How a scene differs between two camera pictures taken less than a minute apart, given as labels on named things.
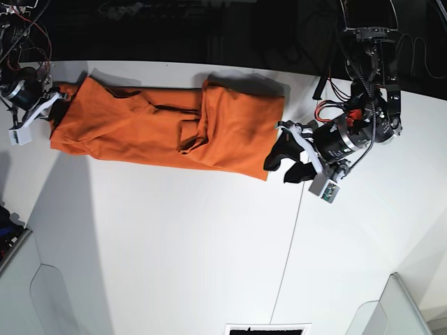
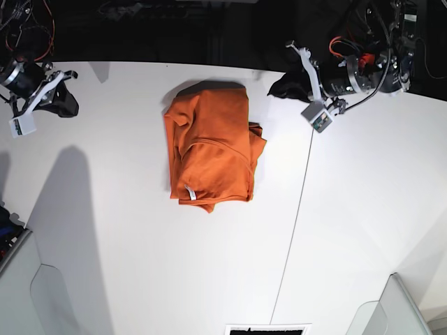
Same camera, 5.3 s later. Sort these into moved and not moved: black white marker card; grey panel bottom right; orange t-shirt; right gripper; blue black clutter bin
Moved: right gripper; orange t-shirt
Not moved: black white marker card; blue black clutter bin; grey panel bottom right
